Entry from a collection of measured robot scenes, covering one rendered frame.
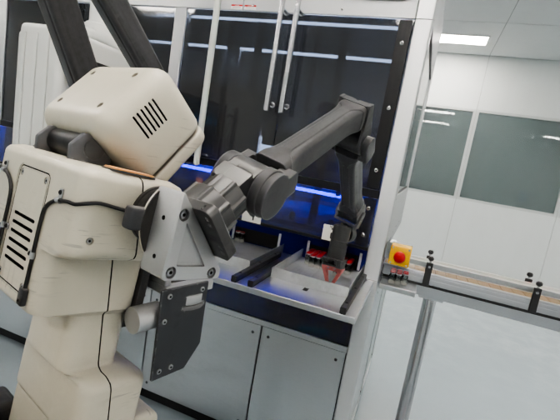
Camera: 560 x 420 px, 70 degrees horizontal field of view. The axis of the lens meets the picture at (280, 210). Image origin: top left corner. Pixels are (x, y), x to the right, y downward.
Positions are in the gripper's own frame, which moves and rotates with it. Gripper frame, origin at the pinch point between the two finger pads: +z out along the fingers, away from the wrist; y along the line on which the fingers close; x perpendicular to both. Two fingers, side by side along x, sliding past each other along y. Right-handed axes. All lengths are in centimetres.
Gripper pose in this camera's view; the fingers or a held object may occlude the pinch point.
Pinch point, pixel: (328, 286)
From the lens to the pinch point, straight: 130.2
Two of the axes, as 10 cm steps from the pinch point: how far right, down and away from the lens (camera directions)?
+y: 3.2, 0.7, 9.5
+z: -2.2, 9.7, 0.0
